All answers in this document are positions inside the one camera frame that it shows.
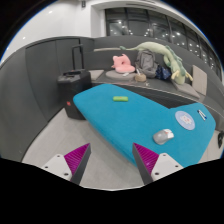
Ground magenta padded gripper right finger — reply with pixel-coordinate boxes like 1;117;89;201
132;143;183;185

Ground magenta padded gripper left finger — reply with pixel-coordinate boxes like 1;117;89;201
42;143;91;185

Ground grey and white computer mouse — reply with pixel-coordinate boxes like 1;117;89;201
153;129;174;145

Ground teal table cover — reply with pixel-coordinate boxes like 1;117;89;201
73;84;216;167

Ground blue and white pen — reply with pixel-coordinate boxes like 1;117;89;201
198;110;207;120

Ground green rectangular case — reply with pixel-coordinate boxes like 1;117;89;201
113;96;128;102

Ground small brown round object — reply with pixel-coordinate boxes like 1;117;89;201
135;74;146;82

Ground dark blue bag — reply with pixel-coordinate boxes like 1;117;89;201
156;65;171;80

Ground round grey seat cushion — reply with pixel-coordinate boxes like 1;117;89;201
106;70;135;81

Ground beige square cushion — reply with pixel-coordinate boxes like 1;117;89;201
192;66;207;95

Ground grey backpack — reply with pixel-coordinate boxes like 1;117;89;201
135;50;158;78

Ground long green dragon plush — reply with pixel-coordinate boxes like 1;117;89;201
119;41;194;85

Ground pink plush toy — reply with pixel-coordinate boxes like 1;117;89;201
112;54;135;73

